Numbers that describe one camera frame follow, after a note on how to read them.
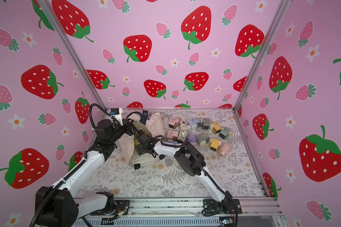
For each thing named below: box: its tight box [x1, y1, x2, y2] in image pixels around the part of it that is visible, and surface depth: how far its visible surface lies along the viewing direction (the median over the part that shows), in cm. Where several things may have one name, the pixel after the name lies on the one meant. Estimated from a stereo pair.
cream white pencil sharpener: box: [179, 120, 190, 131], surface depth 107 cm
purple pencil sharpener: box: [187, 132, 198, 146], surface depth 95 cm
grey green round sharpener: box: [196, 132, 209, 145], surface depth 97 cm
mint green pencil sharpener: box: [218, 126, 233, 140], surface depth 102 cm
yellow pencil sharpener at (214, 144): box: [205, 138, 222, 153], surface depth 97 cm
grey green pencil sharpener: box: [201, 117, 211, 130], surface depth 108 cm
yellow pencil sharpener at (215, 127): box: [210, 122, 222, 135], surface depth 106 cm
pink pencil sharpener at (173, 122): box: [168, 117, 180, 130], surface depth 109 cm
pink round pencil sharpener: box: [218, 142, 232, 158], surface depth 90 cm
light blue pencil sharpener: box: [188, 119, 201, 129], surface depth 109 cm
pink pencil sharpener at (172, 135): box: [166, 129, 180, 142], surface depth 100 cm
